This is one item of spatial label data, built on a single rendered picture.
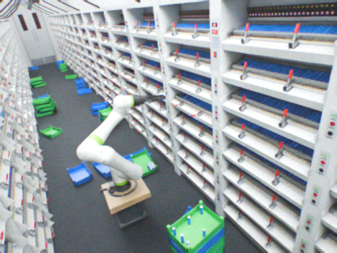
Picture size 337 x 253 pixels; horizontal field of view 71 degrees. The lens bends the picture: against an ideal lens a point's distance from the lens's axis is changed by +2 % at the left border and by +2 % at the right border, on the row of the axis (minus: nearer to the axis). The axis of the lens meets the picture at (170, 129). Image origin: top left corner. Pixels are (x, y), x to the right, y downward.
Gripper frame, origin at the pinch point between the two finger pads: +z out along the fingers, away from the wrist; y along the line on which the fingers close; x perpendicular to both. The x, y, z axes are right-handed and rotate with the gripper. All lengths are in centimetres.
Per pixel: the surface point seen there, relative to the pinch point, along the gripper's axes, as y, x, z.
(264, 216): -95, 62, 29
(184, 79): -7.3, -14.8, 17.9
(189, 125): -11.9, 25.4, 22.6
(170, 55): 8.8, -31.8, 13.0
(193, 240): -86, 63, -24
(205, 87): -35.0, -14.0, 17.8
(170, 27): 8, -53, 12
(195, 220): -76, 62, -14
